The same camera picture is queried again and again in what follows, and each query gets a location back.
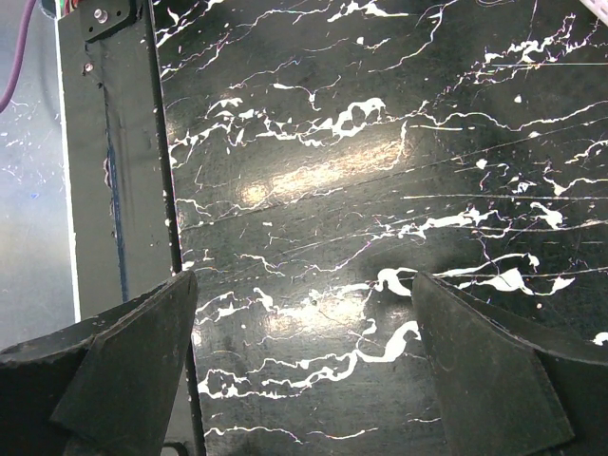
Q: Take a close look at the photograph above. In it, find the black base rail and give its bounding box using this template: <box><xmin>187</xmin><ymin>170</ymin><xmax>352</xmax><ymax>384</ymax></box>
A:
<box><xmin>54</xmin><ymin>0</ymin><xmax>184</xmax><ymax>324</ymax></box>

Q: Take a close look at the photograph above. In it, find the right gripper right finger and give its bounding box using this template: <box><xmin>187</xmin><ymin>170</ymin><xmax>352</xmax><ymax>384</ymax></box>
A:
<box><xmin>412</xmin><ymin>273</ymin><xmax>607</xmax><ymax>455</ymax></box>

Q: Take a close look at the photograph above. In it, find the white plastic perforated basket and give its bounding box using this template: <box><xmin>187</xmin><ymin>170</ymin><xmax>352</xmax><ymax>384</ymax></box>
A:
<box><xmin>581</xmin><ymin>0</ymin><xmax>608</xmax><ymax>25</ymax></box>

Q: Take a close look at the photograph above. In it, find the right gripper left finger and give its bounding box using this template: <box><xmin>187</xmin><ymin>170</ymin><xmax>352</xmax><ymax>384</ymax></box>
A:
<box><xmin>1</xmin><ymin>272</ymin><xmax>198</xmax><ymax>455</ymax></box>

